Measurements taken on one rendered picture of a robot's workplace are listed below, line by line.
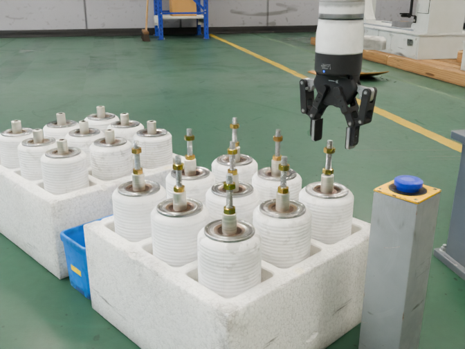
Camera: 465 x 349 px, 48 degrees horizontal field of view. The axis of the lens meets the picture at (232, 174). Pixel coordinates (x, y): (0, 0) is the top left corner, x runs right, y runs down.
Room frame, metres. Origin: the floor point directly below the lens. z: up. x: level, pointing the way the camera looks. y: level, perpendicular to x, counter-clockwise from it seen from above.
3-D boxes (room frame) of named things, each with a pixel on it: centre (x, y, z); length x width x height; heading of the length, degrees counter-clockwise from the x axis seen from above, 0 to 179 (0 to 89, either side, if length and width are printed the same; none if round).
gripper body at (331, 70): (0.86, -0.17, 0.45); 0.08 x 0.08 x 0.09
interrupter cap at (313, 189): (0.86, -0.17, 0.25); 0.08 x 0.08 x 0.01
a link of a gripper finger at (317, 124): (0.88, -0.15, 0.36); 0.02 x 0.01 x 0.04; 134
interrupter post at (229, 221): (0.70, 0.00, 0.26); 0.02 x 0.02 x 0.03
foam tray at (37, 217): (1.25, 0.37, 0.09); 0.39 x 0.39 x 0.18; 44
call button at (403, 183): (0.71, -0.25, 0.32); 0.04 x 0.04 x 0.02
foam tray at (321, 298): (0.86, 0.00, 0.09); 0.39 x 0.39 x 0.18; 43
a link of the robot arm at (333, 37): (0.87, -0.18, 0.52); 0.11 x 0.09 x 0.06; 134
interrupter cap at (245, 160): (1.03, 0.00, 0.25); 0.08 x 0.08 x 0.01
